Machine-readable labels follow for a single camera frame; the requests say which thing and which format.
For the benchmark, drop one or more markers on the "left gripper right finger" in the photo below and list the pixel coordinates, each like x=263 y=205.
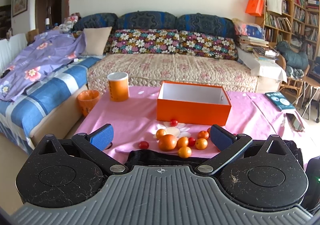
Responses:
x=231 y=148

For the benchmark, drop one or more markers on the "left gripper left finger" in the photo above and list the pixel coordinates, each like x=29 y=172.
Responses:
x=92 y=145

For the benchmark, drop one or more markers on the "small orange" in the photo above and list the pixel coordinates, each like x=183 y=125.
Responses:
x=182 y=142
x=201 y=144
x=160 y=133
x=184 y=152

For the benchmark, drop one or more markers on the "reddish orange fruit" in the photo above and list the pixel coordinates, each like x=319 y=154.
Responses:
x=203 y=135

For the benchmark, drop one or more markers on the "pink floral tablecloth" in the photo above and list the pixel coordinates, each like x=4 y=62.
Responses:
x=135 y=120

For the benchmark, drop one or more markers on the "orange waste bin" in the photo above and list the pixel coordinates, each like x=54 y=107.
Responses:
x=87 y=100

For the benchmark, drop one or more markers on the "red cherry tomato left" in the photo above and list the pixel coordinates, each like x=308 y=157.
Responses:
x=143 y=145

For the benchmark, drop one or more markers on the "blue white striped bed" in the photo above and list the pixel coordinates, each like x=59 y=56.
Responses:
x=50 y=106

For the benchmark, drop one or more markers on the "red cherry tomato by box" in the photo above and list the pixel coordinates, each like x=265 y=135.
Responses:
x=173 y=122

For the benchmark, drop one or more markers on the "large orange fruit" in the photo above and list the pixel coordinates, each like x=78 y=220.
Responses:
x=167 y=143

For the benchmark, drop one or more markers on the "teal book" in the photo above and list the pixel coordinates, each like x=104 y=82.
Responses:
x=279 y=101

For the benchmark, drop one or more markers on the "orange cylindrical canister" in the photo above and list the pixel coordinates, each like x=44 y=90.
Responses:
x=118 y=84

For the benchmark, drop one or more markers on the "orange cardboard box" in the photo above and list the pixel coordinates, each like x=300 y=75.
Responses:
x=192 y=103

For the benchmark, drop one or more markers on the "beige quilted sofa bed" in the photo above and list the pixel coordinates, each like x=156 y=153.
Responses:
x=152 y=69

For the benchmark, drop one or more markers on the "wooden chair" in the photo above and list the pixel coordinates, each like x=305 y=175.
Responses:
x=301 y=91

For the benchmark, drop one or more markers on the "purple floral blanket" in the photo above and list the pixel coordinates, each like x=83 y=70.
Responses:
x=49 y=51

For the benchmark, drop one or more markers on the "beige pillow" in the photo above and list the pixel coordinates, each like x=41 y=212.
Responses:
x=96 y=39

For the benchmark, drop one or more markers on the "floral cushion right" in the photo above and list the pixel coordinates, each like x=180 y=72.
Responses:
x=204 y=45

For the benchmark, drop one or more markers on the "floral cushion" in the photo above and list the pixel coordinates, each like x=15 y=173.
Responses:
x=204 y=45
x=144 y=41

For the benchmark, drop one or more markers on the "stack of books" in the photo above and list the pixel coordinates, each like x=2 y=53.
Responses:
x=250 y=38

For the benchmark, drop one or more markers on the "floral cushion left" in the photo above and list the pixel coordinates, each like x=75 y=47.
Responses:
x=144 y=41

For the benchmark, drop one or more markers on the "orange paper bag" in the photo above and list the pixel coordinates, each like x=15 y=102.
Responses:
x=255 y=8

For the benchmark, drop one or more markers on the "wooden bookshelf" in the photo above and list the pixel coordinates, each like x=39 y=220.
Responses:
x=293 y=21

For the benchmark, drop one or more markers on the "small framed picture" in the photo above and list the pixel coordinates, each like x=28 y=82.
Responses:
x=18 y=7

